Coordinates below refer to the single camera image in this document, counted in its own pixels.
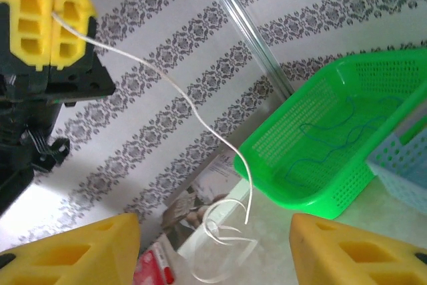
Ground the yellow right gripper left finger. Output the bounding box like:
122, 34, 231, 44
0, 212, 141, 285

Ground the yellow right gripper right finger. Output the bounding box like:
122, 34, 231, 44
289, 213, 427, 285

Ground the thin blue cable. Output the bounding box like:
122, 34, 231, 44
286, 94, 406, 188
299, 95, 356, 148

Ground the thin white cable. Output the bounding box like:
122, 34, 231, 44
190, 198, 258, 283
51, 11, 255, 226

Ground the small red box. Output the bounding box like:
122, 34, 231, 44
133, 241, 176, 285

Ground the green plastic basket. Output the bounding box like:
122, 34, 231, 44
233, 47, 427, 221

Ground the light blue plastic basket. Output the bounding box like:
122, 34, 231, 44
366, 91, 427, 212

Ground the softcover book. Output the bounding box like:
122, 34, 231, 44
159, 151, 243, 252

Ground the aluminium frame post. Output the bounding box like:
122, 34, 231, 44
195, 0, 296, 97

